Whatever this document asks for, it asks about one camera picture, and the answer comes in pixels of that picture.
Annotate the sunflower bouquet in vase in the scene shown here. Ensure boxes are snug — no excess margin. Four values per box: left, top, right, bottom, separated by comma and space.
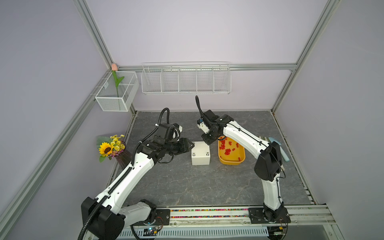
97, 135, 132, 169

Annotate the white box with screws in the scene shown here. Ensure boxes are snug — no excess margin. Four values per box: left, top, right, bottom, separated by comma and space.
191, 142, 211, 166

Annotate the artificial pink tulip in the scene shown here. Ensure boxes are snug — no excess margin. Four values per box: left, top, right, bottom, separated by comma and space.
111, 63, 125, 98

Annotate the red sleeves pile in tray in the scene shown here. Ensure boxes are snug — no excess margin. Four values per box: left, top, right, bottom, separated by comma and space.
218, 137, 242, 162

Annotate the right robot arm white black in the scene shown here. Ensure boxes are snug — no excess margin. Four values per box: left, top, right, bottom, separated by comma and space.
195, 96, 290, 224

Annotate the yellow plastic tray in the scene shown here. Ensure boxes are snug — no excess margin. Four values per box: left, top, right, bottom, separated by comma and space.
218, 136, 246, 166

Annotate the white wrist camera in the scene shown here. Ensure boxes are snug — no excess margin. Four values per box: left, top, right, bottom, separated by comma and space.
173, 123, 183, 135
197, 119, 210, 134

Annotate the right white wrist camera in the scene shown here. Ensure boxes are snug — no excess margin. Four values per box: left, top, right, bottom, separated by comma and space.
197, 119, 210, 134

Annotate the small white mesh basket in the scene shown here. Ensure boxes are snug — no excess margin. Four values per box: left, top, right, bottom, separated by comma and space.
95, 71, 140, 112

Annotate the long white wire basket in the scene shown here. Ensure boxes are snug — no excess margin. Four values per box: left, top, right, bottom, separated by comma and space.
141, 62, 232, 95

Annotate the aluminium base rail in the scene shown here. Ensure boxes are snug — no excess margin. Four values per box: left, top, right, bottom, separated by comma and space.
113, 204, 337, 229

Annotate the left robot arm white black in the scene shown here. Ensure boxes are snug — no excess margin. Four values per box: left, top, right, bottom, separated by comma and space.
78, 108, 195, 240

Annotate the light blue spatula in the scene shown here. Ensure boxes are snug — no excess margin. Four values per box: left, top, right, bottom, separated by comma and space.
268, 137, 291, 163

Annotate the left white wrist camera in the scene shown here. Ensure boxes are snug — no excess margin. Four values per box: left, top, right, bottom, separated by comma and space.
173, 123, 183, 135

